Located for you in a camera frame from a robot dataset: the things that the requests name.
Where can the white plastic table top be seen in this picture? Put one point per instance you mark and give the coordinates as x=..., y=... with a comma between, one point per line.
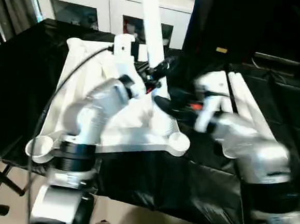
x=91, y=60

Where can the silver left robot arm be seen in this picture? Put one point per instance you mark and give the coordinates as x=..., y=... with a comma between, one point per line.
x=92, y=118

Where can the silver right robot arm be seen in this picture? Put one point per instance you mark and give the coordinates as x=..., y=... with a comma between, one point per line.
x=260, y=157

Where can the red bottle in cabinet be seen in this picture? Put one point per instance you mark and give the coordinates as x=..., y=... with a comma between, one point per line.
x=126, y=27

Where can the small tan label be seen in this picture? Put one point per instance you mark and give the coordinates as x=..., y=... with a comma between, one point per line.
x=221, y=50

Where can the blue vertical panel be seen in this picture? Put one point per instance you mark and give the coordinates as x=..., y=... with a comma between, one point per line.
x=195, y=1

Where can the black cloth mat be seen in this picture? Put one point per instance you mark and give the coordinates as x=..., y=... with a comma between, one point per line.
x=160, y=183

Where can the grey curtain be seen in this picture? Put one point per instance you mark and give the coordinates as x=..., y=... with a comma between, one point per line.
x=10, y=7

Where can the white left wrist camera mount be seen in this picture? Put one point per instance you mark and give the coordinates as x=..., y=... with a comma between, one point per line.
x=123, y=53

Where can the dark metal rail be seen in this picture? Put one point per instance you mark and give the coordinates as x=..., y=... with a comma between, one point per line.
x=286, y=61

